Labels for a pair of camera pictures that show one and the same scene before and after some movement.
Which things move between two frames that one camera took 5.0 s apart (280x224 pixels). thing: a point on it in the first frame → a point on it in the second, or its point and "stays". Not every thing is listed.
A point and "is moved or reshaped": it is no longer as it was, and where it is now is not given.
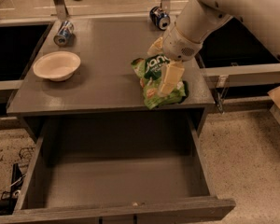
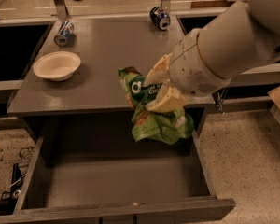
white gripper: [176, 46] → [192, 68]
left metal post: [62, 10] stays
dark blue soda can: [160, 18] stays
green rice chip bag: [147, 70] is moved or reshaped
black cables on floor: [7, 203] stays
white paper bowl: [57, 65] stays
